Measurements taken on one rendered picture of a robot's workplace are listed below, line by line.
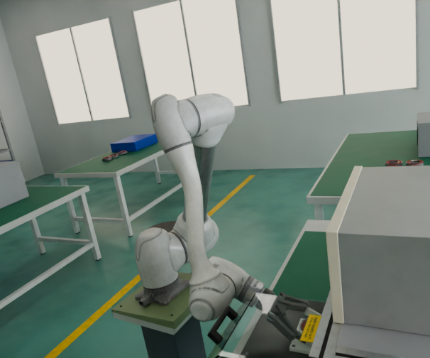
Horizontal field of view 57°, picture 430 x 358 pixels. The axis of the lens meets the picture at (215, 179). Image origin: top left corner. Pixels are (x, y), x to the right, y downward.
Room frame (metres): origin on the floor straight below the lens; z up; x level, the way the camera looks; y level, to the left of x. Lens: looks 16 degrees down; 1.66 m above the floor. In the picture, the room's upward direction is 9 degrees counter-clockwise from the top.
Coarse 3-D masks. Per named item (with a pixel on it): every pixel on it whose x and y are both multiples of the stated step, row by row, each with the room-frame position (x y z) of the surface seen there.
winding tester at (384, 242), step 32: (352, 192) 0.87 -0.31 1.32; (384, 192) 0.85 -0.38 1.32; (416, 192) 0.82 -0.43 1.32; (352, 224) 0.71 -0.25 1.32; (384, 224) 0.69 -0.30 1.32; (416, 224) 0.67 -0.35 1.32; (352, 256) 0.67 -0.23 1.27; (384, 256) 0.65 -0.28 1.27; (416, 256) 0.62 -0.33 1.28; (352, 288) 0.67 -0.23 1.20; (384, 288) 0.65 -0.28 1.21; (416, 288) 0.62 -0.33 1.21; (352, 320) 0.68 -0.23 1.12; (384, 320) 0.65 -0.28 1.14; (416, 320) 0.62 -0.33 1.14
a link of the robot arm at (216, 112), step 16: (208, 96) 1.41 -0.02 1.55; (208, 112) 1.35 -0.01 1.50; (224, 112) 1.40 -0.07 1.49; (208, 128) 1.36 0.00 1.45; (224, 128) 1.42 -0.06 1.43; (208, 144) 1.40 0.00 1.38; (208, 160) 1.45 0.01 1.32; (208, 176) 1.48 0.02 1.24; (208, 192) 1.52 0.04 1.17; (176, 224) 1.59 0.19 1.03; (208, 224) 1.56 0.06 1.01; (208, 240) 1.57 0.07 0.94
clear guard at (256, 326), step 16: (256, 304) 0.87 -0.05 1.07; (272, 304) 0.86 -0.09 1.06; (288, 304) 0.85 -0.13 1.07; (304, 304) 0.84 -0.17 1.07; (320, 304) 0.83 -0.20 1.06; (240, 320) 0.82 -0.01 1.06; (256, 320) 0.81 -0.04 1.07; (272, 320) 0.80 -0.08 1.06; (288, 320) 0.79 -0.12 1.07; (304, 320) 0.78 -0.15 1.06; (224, 336) 0.81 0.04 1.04; (240, 336) 0.76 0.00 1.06; (256, 336) 0.75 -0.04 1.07; (272, 336) 0.74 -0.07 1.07; (288, 336) 0.73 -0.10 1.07; (224, 352) 0.72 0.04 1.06; (240, 352) 0.71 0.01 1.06; (256, 352) 0.70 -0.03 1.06; (272, 352) 0.69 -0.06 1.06; (288, 352) 0.69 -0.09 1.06; (304, 352) 0.68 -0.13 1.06
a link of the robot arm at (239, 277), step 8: (216, 256) 1.24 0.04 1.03; (216, 264) 1.19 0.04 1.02; (224, 264) 1.18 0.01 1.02; (232, 264) 1.20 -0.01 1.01; (224, 272) 1.14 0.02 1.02; (232, 272) 1.15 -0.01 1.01; (240, 272) 1.17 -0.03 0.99; (232, 280) 1.12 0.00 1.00; (240, 280) 1.14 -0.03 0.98; (240, 288) 1.13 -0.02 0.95
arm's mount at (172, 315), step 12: (180, 276) 1.61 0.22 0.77; (132, 300) 1.48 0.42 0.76; (180, 300) 1.40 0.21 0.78; (120, 312) 1.41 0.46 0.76; (132, 312) 1.39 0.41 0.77; (144, 312) 1.37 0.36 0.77; (156, 312) 1.35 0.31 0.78; (168, 312) 1.33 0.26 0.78; (180, 312) 1.31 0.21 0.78; (168, 324) 1.28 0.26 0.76
